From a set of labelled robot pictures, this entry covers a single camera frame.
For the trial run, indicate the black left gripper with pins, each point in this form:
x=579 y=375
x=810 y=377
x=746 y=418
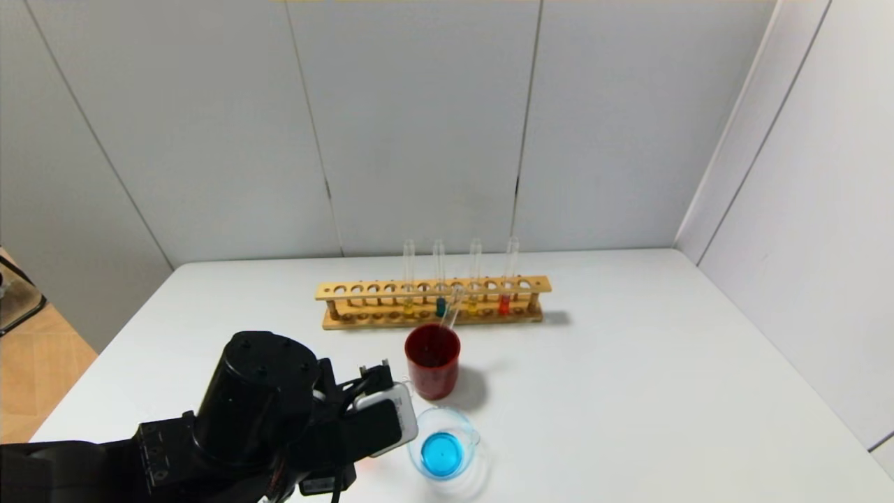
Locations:
x=339 y=395

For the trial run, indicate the glass test tube blue pigment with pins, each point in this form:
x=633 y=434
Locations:
x=441 y=307
x=450 y=314

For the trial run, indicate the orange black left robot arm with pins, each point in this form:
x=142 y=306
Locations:
x=244 y=398

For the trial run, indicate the glass test tube yellow pigment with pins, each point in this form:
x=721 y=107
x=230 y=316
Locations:
x=473 y=305
x=408 y=306

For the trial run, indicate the wooden test tube rack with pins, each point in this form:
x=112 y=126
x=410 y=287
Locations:
x=489 y=319

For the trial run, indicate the red plastic cup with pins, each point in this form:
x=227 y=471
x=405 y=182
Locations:
x=433 y=374

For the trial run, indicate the clear glass beaker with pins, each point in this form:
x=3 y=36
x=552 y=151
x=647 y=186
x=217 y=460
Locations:
x=443 y=454

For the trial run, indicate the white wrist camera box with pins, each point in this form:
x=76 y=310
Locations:
x=377 y=426

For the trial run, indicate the black metal frame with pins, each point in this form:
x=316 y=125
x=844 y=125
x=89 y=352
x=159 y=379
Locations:
x=17 y=300

